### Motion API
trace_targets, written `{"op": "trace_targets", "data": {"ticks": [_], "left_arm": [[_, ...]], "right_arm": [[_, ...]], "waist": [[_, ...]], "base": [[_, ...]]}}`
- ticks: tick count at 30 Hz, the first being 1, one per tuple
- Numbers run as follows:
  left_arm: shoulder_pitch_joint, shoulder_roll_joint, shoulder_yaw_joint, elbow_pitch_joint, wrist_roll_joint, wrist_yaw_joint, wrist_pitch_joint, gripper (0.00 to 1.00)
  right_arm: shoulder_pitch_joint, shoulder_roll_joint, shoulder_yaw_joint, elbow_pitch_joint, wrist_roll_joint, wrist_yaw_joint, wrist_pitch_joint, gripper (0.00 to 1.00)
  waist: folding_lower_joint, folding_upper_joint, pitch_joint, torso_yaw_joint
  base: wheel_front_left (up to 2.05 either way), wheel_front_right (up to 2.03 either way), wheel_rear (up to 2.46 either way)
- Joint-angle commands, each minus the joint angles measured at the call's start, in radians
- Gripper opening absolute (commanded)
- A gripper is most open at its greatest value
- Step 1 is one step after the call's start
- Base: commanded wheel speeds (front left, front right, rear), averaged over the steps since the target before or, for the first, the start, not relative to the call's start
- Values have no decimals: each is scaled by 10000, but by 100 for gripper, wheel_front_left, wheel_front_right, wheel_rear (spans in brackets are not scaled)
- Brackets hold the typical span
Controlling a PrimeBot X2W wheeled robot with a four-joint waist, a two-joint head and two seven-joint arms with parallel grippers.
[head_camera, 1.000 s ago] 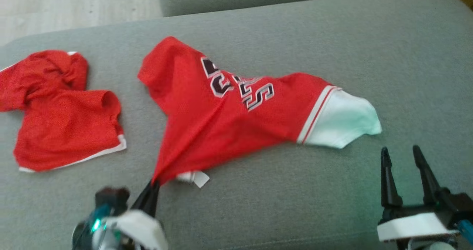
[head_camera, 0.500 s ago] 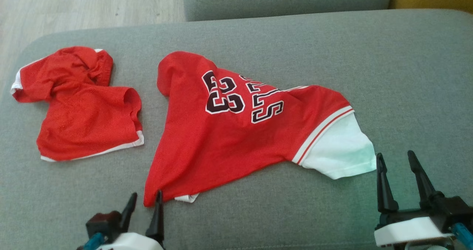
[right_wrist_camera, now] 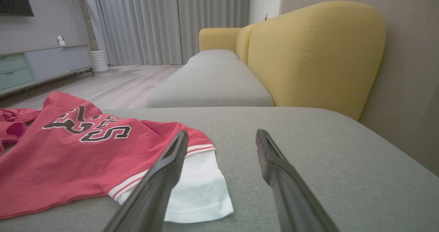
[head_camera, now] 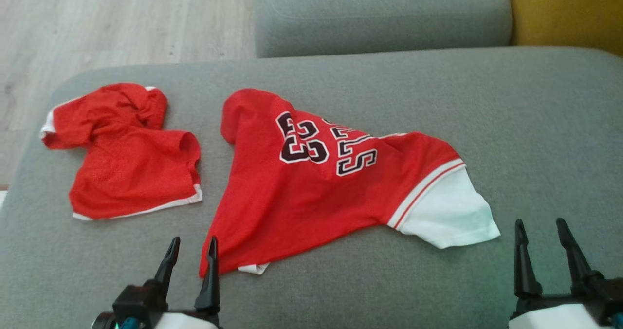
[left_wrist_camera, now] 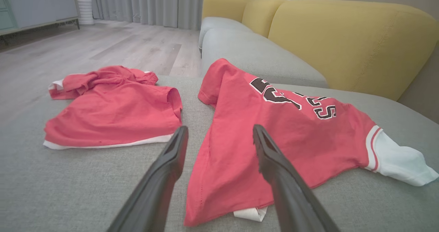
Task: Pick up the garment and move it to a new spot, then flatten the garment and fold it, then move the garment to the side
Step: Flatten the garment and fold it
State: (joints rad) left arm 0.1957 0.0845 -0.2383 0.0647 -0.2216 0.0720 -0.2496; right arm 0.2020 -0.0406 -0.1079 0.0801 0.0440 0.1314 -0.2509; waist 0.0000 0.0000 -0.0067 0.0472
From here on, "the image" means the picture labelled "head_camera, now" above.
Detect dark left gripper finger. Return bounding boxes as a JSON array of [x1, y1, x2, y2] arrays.
[[155, 237, 181, 286], [195, 237, 220, 315]]

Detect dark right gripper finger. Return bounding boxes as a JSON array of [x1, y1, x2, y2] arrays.
[[556, 218, 592, 294], [513, 219, 542, 298]]

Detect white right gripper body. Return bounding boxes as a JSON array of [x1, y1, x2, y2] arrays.
[[509, 295, 613, 329]]

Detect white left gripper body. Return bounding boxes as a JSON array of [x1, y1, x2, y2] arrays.
[[153, 311, 220, 329]]

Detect red mesh shorts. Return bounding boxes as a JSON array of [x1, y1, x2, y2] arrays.
[[40, 83, 203, 221]]

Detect red jersey with white sleeves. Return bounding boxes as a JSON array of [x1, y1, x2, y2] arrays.
[[199, 88, 501, 278]]

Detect large grey sofa seat cushion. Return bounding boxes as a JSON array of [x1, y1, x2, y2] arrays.
[[0, 47, 623, 329]]

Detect wide yellow sofa backrest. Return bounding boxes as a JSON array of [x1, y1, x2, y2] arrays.
[[504, 0, 623, 57]]

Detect small grey sofa seat cushion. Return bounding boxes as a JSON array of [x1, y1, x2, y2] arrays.
[[256, 0, 513, 58]]

